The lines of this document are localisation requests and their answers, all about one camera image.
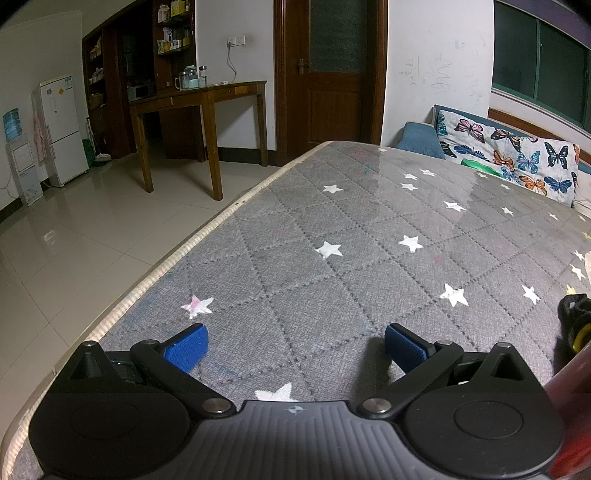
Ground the glass pitcher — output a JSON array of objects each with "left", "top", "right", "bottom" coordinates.
[{"left": 174, "top": 68, "right": 201, "bottom": 92}]

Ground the dark window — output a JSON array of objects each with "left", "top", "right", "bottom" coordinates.
[{"left": 491, "top": 0, "right": 591, "bottom": 136}]

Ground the white water dispenser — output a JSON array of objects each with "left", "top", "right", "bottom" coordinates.
[{"left": 6, "top": 137, "right": 45, "bottom": 207}]

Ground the white refrigerator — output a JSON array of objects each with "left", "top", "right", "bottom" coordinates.
[{"left": 39, "top": 75, "right": 91, "bottom": 188}]

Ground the wooden door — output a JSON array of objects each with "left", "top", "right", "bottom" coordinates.
[{"left": 273, "top": 0, "right": 389, "bottom": 154}]

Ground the wooden table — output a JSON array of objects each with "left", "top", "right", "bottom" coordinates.
[{"left": 128, "top": 80, "right": 269, "bottom": 202}]

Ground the small countertop oven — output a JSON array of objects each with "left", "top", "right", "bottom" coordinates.
[{"left": 126, "top": 82, "right": 156, "bottom": 103}]

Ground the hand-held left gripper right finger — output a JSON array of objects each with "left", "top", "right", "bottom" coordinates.
[{"left": 359, "top": 322, "right": 528, "bottom": 419}]

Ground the wall socket with cable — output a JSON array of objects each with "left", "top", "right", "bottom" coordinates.
[{"left": 225, "top": 35, "right": 249, "bottom": 85}]

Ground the grey fleece bottle sleeve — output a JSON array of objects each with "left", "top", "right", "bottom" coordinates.
[{"left": 555, "top": 292, "right": 591, "bottom": 366}]

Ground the green mop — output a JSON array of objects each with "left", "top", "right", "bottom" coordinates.
[{"left": 85, "top": 117, "right": 112, "bottom": 168}]

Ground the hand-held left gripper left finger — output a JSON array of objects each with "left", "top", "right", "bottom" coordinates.
[{"left": 68, "top": 322, "right": 235, "bottom": 419}]

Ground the pink metal bottle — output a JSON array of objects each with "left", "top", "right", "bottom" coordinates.
[{"left": 544, "top": 340, "right": 591, "bottom": 480}]

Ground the butterfly print pillow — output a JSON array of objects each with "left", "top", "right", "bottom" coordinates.
[{"left": 433, "top": 109, "right": 583, "bottom": 207}]

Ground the pink hanging cloth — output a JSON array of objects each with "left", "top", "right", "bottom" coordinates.
[{"left": 31, "top": 110, "right": 50, "bottom": 163}]

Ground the grey star print mattress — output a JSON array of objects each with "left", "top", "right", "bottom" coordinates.
[{"left": 0, "top": 140, "right": 591, "bottom": 480}]

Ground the wooden shelf cabinet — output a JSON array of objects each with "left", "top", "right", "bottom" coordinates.
[{"left": 82, "top": 0, "right": 198, "bottom": 161}]

